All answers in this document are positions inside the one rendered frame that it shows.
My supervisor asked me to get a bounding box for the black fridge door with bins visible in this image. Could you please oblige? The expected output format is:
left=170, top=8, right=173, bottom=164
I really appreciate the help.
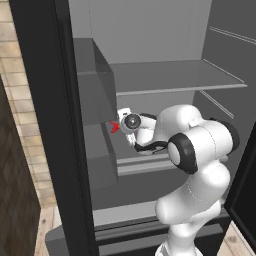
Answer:
left=9, top=0, right=120, bottom=256

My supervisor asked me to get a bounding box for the red fish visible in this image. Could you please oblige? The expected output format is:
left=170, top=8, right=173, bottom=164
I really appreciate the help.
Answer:
left=109, top=121, right=122, bottom=134

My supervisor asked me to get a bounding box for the grey glass fridge shelf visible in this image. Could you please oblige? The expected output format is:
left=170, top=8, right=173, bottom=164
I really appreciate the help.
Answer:
left=109, top=59, right=249, bottom=98

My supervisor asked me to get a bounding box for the grey fridge door bin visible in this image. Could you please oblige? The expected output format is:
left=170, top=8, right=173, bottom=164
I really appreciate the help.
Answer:
left=76, top=70, right=118, bottom=127
left=72, top=37, right=113, bottom=76
left=82, top=122, right=120, bottom=192

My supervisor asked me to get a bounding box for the dark brown cabinet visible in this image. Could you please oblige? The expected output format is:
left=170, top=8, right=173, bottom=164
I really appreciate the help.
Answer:
left=0, top=75, right=42, bottom=256

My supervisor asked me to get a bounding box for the grey fridge interior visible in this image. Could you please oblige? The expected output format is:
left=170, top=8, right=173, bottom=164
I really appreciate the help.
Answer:
left=68, top=0, right=256, bottom=214

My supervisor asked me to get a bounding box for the grey fridge bottom drawer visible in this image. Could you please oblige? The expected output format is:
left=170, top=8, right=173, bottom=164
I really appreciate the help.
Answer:
left=44, top=208, right=234, bottom=256

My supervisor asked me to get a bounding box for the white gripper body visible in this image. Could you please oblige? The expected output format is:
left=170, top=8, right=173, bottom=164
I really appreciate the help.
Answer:
left=116, top=106, right=132, bottom=134

